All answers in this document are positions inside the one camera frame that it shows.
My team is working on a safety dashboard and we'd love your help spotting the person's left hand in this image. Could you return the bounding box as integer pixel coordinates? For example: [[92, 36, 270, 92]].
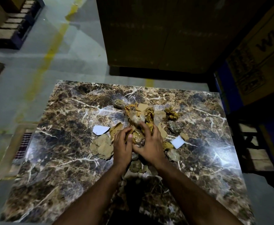
[[113, 127, 134, 170]]

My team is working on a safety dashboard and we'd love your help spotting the person's right hand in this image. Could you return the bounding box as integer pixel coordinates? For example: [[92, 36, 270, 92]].
[[132, 122, 168, 167]]

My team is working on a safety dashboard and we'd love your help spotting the pile of cardboard and paper scraps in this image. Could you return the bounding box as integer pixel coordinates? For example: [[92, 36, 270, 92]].
[[90, 98, 190, 178]]

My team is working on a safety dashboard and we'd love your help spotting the white paper piece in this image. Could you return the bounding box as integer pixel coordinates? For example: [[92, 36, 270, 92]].
[[170, 135, 186, 150], [92, 125, 110, 136]]

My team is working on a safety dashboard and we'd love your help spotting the checked cloth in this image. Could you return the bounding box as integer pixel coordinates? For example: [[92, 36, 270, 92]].
[[15, 132, 33, 160]]

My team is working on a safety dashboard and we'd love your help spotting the person's left forearm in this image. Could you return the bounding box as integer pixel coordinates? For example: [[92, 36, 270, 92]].
[[54, 164, 128, 225]]

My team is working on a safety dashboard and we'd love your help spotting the person's right forearm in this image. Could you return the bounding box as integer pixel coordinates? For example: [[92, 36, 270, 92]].
[[155, 159, 243, 225]]

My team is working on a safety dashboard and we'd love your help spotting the marble pattern table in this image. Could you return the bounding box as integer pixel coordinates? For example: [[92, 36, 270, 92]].
[[0, 80, 256, 225]]

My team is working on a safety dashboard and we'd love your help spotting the wooden pallet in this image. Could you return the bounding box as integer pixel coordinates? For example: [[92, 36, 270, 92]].
[[238, 123, 274, 173]]

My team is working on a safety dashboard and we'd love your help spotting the large dark cardboard box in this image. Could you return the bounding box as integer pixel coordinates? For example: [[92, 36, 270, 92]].
[[96, 0, 222, 74]]

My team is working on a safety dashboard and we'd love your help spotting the blue pallet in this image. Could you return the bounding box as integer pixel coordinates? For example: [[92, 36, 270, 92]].
[[0, 0, 45, 51]]

